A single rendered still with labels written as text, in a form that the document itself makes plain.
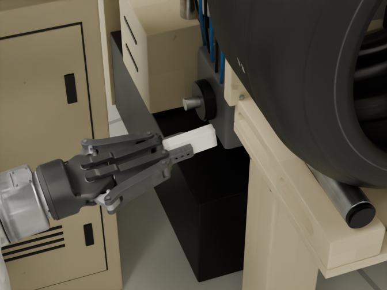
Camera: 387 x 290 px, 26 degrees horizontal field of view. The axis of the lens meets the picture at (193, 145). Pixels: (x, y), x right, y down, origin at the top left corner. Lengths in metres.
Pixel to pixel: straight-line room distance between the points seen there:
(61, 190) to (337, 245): 0.40
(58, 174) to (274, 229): 0.76
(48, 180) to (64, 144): 0.77
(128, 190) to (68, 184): 0.08
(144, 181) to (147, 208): 1.37
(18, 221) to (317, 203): 0.45
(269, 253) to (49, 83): 0.58
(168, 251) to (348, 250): 1.15
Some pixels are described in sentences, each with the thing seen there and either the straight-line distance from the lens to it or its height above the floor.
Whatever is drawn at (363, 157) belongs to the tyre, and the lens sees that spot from 1.09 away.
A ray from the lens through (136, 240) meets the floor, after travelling 2.35.
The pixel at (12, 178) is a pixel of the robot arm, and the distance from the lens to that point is 1.07.
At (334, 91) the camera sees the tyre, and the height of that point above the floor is 1.15.
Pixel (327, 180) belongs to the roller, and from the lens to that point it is 1.22.
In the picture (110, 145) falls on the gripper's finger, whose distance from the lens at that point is 1.12.
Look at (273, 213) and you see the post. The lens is 1.70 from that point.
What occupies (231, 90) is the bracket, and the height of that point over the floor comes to 0.89.
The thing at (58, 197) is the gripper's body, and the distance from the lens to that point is 1.06.
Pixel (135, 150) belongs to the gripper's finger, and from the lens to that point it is 1.10.
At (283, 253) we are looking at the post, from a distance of 1.81.
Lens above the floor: 1.75
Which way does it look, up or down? 42 degrees down
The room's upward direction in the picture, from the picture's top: straight up
